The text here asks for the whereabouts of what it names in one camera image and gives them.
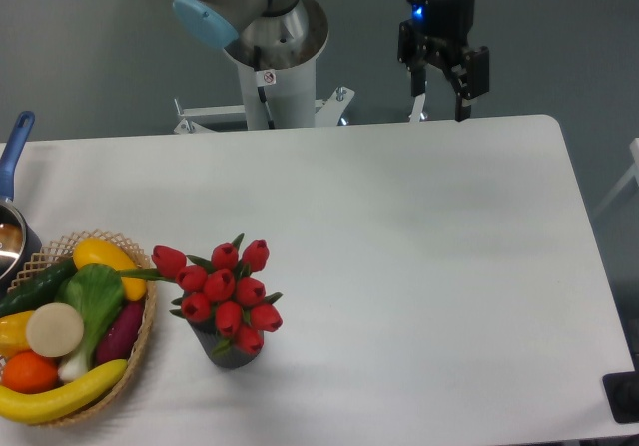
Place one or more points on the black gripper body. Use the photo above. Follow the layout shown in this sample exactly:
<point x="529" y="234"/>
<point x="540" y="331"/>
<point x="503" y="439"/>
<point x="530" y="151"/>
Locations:
<point x="441" y="28"/>

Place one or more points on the red tulip bouquet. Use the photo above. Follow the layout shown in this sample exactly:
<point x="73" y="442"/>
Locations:
<point x="221" y="288"/>

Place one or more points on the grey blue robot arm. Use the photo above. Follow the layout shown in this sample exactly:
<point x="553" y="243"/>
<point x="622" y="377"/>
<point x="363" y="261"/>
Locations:
<point x="275" y="44"/>

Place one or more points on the dark grey ribbed vase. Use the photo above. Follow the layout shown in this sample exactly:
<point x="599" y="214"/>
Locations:
<point x="222" y="353"/>

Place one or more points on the black device at table edge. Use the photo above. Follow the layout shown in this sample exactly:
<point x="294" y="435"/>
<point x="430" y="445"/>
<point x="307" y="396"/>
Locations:
<point x="622" y="394"/>

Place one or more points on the yellow lemon squash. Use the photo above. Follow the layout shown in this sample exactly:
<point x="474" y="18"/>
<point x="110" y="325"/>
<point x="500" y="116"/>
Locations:
<point x="97" y="251"/>

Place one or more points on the green bok choy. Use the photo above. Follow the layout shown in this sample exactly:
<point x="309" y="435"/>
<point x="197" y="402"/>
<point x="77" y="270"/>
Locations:
<point x="96" y="292"/>

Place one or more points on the woven wicker basket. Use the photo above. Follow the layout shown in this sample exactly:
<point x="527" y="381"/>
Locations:
<point x="61" y="249"/>

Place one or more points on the purple sweet potato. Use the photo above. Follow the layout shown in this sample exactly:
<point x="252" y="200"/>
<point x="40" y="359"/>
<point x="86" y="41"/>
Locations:
<point x="120" y="338"/>

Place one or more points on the green cucumber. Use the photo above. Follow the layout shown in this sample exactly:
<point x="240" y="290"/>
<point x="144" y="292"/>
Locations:
<point x="38" y="290"/>

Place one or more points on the beige round disc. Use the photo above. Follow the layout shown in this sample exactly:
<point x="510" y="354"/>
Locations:
<point x="54" y="330"/>

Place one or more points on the yellow bell pepper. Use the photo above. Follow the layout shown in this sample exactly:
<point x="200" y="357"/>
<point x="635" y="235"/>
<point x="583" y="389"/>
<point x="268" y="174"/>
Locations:
<point x="13" y="333"/>

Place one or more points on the orange fruit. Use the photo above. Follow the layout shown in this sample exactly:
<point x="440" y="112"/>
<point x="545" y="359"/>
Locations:
<point x="29" y="373"/>

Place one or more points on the yellow banana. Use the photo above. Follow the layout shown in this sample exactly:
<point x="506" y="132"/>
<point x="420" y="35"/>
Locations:
<point x="57" y="403"/>

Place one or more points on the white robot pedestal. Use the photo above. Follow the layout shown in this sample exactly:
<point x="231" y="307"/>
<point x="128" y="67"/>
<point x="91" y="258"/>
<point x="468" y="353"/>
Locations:
<point x="272" y="99"/>

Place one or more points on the white frame at right edge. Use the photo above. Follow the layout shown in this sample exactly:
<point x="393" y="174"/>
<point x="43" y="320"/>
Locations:
<point x="622" y="190"/>

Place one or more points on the blue handled saucepan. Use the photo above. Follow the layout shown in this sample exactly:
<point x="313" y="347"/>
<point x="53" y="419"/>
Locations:
<point x="18" y="241"/>

